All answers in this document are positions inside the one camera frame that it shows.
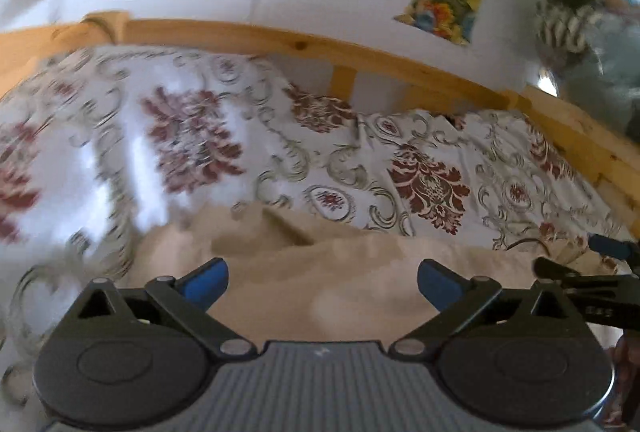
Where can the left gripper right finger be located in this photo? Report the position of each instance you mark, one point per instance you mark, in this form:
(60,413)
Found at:
(465,305)

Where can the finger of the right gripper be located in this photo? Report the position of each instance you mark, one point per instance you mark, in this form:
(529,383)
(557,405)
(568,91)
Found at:
(626,251)
(547,271)

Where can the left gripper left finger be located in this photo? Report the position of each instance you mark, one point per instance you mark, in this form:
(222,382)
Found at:
(167,318)

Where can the beige large garment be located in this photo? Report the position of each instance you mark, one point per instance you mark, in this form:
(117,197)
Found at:
(298,276)

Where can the plastic bag of clothes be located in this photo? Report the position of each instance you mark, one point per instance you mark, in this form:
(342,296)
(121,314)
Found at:
(591,49)

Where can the floral patterned bedsheet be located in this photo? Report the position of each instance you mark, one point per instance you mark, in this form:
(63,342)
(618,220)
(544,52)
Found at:
(101,145)

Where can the wooden bed frame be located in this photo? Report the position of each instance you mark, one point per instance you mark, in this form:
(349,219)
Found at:
(610,162)

